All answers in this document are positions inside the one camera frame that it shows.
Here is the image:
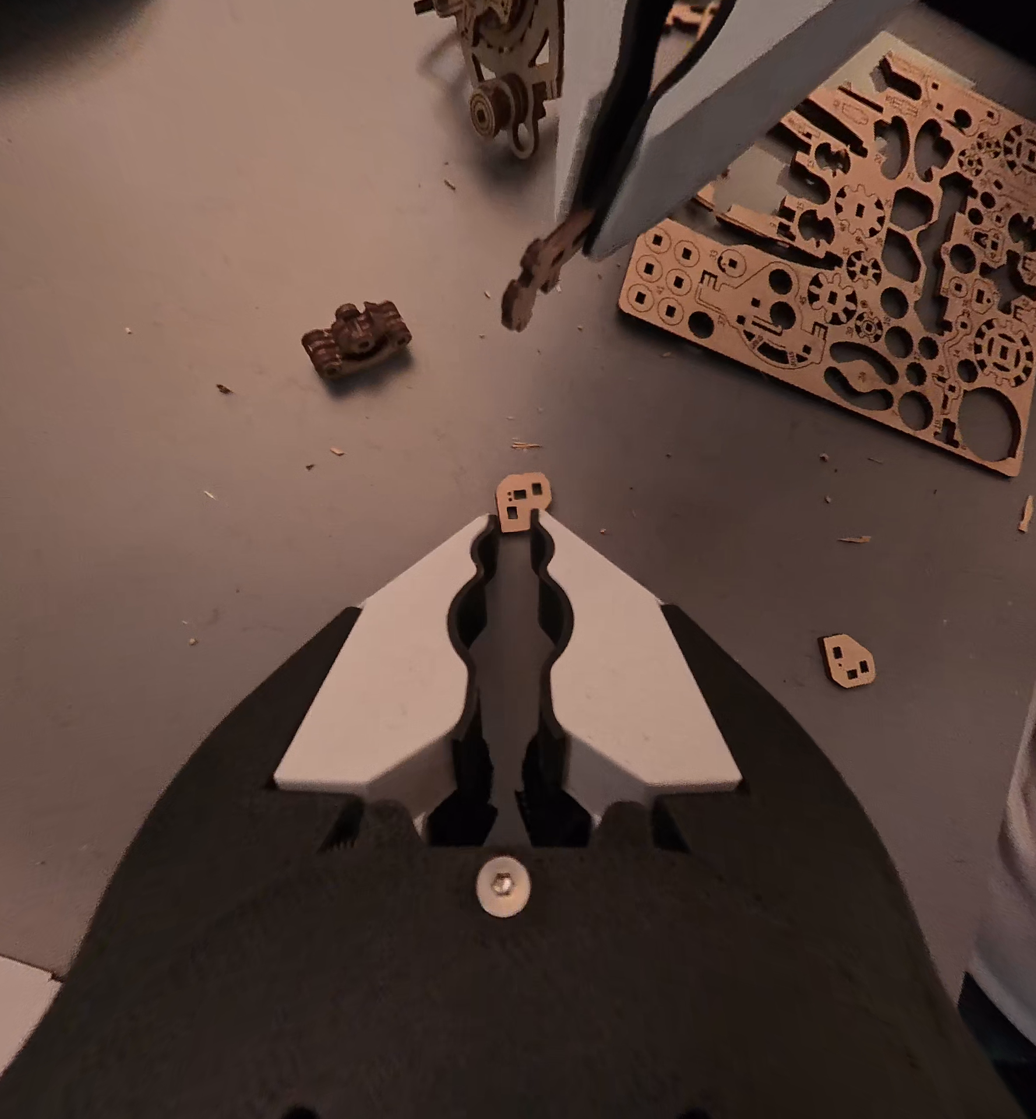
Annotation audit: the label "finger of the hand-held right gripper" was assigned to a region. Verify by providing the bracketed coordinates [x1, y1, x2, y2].
[584, 0, 918, 262]
[555, 0, 669, 230]

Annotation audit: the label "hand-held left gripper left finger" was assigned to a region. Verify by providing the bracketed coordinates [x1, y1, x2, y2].
[273, 514, 497, 839]

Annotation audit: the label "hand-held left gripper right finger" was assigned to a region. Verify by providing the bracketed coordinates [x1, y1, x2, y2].
[531, 509, 743, 836]

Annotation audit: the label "long slotted wooden model part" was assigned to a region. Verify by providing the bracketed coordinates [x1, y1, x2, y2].
[501, 210, 598, 333]

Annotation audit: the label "small wooden plate square holes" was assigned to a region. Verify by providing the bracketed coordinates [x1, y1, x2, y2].
[494, 472, 555, 535]
[819, 634, 878, 692]

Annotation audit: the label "partly built wooden model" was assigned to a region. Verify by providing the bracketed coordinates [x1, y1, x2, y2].
[413, 0, 567, 160]

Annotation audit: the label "laser-cut wooden parts sheet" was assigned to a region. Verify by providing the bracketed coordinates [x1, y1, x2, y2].
[618, 30, 1036, 478]

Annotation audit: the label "small dark wooden gear assembly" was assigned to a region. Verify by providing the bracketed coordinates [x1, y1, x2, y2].
[301, 300, 414, 379]

